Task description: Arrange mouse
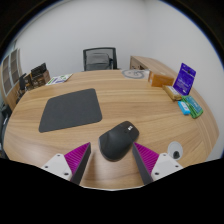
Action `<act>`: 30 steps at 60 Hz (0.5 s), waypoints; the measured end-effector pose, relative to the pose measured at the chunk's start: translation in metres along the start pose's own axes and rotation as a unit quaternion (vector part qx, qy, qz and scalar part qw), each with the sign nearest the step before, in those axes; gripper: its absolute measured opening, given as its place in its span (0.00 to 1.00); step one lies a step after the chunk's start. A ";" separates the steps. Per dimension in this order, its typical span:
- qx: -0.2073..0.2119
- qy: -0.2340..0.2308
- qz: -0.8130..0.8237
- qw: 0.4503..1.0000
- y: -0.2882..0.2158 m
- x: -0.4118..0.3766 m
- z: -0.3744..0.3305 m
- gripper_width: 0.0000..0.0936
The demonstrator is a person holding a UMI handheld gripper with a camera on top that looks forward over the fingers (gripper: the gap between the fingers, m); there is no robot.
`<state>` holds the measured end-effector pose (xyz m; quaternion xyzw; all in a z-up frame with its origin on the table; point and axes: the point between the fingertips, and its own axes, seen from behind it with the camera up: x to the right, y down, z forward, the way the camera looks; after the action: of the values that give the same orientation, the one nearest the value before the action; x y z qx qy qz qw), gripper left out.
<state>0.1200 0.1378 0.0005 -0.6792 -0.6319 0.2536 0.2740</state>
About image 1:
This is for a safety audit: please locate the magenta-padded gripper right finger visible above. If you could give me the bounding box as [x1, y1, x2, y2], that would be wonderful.
[131, 142, 184, 185]

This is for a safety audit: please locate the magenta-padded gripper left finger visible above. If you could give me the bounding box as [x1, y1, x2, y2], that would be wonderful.
[41, 142, 92, 186]

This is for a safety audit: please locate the black computer mouse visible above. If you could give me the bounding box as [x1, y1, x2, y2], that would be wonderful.
[98, 120, 140, 163]

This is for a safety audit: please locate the dark grey mouse pad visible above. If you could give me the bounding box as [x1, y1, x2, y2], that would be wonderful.
[38, 87, 103, 134]

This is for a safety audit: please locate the small blue package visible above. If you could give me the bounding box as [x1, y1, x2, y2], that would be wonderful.
[177, 100, 192, 116]

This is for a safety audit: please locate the green flat package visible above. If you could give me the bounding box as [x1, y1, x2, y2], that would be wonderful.
[181, 95, 204, 119]

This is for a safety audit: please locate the small tan labelled box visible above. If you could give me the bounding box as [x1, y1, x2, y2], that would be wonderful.
[162, 85, 183, 102]

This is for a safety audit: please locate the black side chair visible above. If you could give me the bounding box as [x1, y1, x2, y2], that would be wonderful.
[0, 103, 13, 158]

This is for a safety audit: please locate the orange-brown cardboard box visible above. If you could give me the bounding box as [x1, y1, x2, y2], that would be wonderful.
[148, 70, 176, 88]

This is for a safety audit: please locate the white green printed leaflet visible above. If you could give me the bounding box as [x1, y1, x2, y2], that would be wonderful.
[45, 73, 74, 86]

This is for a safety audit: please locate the brown printed carton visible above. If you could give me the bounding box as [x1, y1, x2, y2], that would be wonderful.
[31, 69, 51, 89]

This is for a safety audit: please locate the purple card package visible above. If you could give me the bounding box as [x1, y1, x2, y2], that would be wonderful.
[172, 62, 197, 97]

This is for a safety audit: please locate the small dark carton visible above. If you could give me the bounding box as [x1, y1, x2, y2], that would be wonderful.
[18, 73, 28, 92]

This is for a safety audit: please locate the wooden side desk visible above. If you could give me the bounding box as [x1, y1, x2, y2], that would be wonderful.
[129, 55, 178, 79]

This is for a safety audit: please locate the black printed carton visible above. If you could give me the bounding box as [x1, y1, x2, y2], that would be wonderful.
[30, 62, 48, 78]

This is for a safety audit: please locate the black mesh office chair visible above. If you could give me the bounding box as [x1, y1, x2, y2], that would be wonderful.
[82, 46, 119, 72]

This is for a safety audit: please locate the wooden lattice door cabinet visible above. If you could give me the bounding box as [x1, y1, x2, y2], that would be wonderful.
[0, 48, 24, 111]

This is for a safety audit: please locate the white round cable grommet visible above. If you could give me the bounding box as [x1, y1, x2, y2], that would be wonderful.
[167, 140, 184, 160]

